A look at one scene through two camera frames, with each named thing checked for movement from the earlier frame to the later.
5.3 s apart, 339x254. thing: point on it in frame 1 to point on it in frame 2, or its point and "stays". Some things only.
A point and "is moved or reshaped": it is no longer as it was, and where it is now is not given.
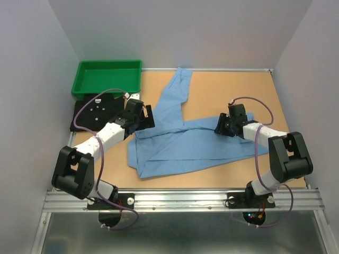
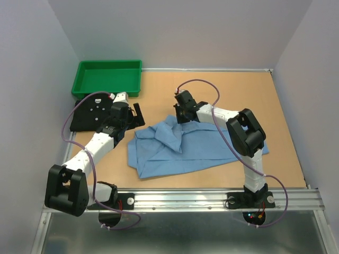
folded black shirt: x=97 y=114 stays
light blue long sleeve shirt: x=174 y=144 is moved or reshaped
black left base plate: x=126 y=200 stays
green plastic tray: x=95 y=77 stays
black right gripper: x=220 y=127 to x=180 y=120
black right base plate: x=250 y=200 stays
